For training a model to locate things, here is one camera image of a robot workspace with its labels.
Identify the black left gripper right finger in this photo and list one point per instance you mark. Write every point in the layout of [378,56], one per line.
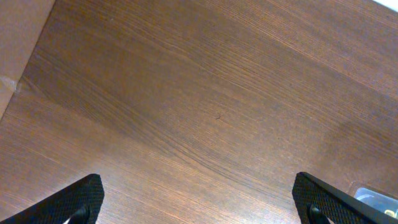
[318,202]

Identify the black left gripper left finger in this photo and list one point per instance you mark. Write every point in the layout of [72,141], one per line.
[80,202]

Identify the clear plastic storage box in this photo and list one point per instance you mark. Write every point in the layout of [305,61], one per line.
[375,198]

